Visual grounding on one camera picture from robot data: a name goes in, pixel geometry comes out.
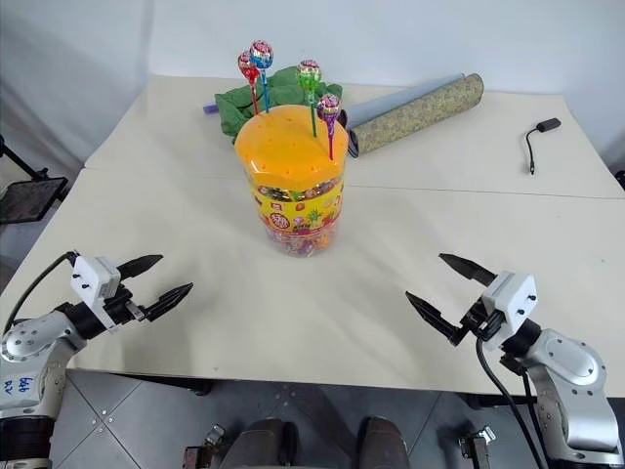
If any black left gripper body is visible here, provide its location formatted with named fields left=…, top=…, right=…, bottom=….
left=102, top=285, right=151, bottom=328

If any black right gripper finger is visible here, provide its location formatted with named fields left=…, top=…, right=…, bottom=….
left=404, top=290, right=471, bottom=348
left=437, top=252, right=498, bottom=287

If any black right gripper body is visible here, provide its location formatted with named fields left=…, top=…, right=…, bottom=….
left=459, top=298, right=504, bottom=342

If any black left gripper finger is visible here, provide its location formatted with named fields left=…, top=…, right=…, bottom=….
left=141, top=281, right=194, bottom=322
left=117, top=254, right=165, bottom=280

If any orange lid lollipop jar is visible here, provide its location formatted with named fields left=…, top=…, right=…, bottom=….
left=232, top=103, right=352, bottom=258

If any purple wrapped lollipop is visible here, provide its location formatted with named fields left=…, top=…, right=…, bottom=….
left=315, top=93, right=343, bottom=161

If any red wrapped lollipop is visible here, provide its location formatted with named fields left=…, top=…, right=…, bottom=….
left=236, top=50, right=262, bottom=117

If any blue pink wrapped lollipop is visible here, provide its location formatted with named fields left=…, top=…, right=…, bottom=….
left=249, top=39, right=274, bottom=115

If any green wrapped lollipop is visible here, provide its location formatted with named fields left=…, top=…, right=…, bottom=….
left=296, top=59, right=323, bottom=138

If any dark rounded right shape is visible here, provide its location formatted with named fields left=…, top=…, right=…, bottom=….
left=355, top=415, right=410, bottom=469

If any dark rounded shape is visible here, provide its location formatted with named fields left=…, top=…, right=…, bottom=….
left=355, top=415, right=410, bottom=469
left=229, top=417, right=300, bottom=469

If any black stand with tray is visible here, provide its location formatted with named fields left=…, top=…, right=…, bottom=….
left=0, top=134, right=69, bottom=226

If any rolled patterned mat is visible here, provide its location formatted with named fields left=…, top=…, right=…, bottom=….
left=341, top=71, right=485, bottom=158

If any dark rounded left shape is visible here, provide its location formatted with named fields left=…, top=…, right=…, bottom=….
left=229, top=417, right=300, bottom=469

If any green crumpled cloth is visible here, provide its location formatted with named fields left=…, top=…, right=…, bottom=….
left=214, top=66, right=346, bottom=146

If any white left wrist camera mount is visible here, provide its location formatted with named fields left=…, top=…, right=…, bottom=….
left=70, top=254, right=122, bottom=336

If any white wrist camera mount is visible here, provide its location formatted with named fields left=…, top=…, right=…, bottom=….
left=70, top=254, right=122, bottom=336
left=479, top=271, right=538, bottom=353

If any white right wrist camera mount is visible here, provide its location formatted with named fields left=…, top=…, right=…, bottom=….
left=479, top=271, right=538, bottom=353

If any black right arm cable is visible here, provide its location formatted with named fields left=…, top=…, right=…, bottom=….
left=476, top=336, right=547, bottom=469

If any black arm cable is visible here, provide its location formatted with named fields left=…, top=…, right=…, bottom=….
left=1, top=250, right=81, bottom=338
left=476, top=336, right=547, bottom=469

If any black table frame bar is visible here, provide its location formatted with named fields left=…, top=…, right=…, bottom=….
left=67, top=369, right=538, bottom=410

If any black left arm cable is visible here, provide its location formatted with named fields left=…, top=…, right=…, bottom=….
left=1, top=250, right=81, bottom=338

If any metal right foot bracket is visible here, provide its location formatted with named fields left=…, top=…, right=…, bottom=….
left=457, top=424, right=497, bottom=469

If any metal foot bracket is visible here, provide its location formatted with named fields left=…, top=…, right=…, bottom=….
left=457, top=424, right=497, bottom=469
left=182, top=423, right=227, bottom=469

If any black adapter with cable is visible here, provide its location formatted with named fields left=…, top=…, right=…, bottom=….
left=524, top=117, right=563, bottom=177

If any metal left foot bracket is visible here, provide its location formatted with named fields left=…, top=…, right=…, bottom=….
left=182, top=423, right=227, bottom=469

